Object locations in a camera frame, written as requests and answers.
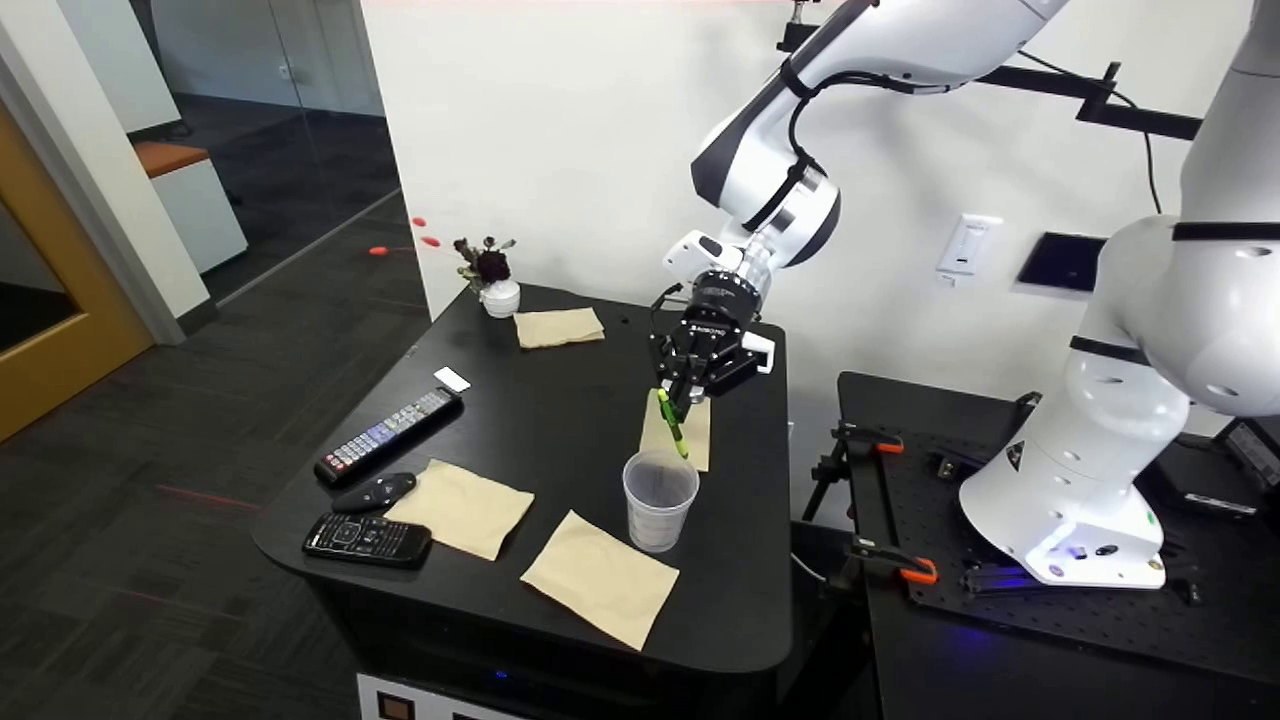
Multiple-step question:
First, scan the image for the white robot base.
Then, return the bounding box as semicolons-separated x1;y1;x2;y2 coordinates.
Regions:
959;0;1280;590

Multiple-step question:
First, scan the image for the white label sticker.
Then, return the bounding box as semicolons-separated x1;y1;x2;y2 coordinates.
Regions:
431;367;474;395

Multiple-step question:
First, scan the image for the tan napkin near vase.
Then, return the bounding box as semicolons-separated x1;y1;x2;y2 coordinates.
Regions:
511;309;605;352

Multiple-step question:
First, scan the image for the black car key fob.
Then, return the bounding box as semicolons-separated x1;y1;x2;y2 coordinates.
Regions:
331;472;416;516

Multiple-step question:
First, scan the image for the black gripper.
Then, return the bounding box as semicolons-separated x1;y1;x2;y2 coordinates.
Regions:
649;272;774;415

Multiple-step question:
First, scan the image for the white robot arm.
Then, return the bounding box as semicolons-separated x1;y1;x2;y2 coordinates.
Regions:
653;0;1068;423

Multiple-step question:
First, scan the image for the clear plastic cup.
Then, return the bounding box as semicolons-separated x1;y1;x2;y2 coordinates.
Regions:
622;453;701;552

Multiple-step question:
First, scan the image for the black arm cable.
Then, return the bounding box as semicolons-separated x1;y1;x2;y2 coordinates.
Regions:
776;16;1211;216

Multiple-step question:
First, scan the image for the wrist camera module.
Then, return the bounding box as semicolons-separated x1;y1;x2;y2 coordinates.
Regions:
665;231;744;280

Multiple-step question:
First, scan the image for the white vase with flowers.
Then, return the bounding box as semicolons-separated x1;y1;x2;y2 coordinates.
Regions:
456;237;519;320

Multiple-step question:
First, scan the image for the small black remote control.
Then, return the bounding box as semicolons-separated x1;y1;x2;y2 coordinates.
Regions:
304;516;431;569

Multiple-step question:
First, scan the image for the orange-handled clamp front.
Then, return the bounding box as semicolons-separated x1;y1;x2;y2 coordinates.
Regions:
830;537;941;590

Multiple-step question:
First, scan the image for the tan napkin centre of table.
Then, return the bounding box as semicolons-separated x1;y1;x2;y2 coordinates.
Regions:
641;393;712;472

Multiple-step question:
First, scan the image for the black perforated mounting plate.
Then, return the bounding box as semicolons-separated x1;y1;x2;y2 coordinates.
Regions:
835;373;1280;683

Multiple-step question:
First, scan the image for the long black remote control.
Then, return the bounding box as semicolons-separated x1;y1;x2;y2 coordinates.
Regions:
312;393;465;488

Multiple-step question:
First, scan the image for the tan napkin under cup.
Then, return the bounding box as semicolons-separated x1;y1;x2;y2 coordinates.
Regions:
523;511;680;654

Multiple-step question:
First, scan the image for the orange-handled clamp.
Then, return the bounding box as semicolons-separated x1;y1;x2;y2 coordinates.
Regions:
830;537;941;590
806;421;904;519

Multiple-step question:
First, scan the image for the tan napkin near remotes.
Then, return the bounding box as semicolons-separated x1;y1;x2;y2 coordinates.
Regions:
387;460;533;559

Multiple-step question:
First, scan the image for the white wall outlet plate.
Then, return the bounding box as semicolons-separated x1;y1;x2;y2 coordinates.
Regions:
938;214;1006;284

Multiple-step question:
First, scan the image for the green and black pen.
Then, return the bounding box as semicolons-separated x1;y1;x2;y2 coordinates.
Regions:
653;393;690;460

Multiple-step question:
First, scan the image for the orange-handled clamp rear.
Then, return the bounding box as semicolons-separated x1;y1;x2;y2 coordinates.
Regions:
806;421;904;519

